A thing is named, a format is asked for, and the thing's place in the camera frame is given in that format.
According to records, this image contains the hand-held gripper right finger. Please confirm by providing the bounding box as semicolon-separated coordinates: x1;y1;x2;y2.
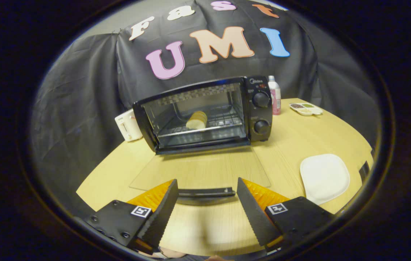
237;177;336;253

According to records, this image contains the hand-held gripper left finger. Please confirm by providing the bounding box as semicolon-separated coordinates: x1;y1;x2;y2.
81;179;179;255

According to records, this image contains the bread roll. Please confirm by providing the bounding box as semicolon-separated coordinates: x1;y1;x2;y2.
186;111;208;130

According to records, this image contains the black toaster oven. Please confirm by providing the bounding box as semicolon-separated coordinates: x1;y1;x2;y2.
129;76;273;206

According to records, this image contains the white toaster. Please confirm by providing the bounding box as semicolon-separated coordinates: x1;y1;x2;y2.
115;108;143;142

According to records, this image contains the white square plate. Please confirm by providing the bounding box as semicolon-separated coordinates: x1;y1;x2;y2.
300;153;350;206

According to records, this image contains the white divided condiment dish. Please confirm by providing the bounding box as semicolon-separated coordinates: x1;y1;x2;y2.
289;103;324;116

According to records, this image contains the pink bottle with white cap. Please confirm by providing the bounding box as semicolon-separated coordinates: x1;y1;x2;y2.
268;75;281;116

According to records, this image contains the black backdrop cloth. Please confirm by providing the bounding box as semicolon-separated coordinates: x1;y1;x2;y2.
29;0;379;203

